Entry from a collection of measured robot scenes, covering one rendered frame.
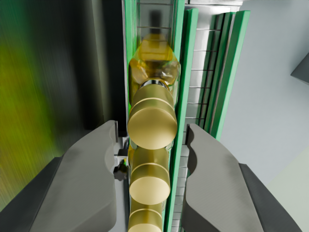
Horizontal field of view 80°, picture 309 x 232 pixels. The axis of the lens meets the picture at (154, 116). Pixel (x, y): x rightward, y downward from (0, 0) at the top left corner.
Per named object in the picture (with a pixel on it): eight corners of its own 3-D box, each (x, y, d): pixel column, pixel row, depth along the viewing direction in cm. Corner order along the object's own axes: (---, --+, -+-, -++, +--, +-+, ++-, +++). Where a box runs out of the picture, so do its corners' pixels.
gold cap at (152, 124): (132, 82, 15) (124, 104, 11) (175, 84, 15) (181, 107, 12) (132, 120, 17) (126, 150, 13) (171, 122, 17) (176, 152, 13)
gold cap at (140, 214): (131, 184, 21) (125, 223, 17) (162, 185, 21) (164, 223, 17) (132, 205, 22) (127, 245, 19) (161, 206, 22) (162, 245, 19)
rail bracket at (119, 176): (106, 129, 46) (89, 167, 34) (134, 130, 46) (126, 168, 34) (107, 142, 48) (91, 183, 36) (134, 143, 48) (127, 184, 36)
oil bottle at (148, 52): (140, 40, 36) (123, 63, 17) (169, 41, 36) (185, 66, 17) (140, 69, 39) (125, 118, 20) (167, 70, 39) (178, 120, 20)
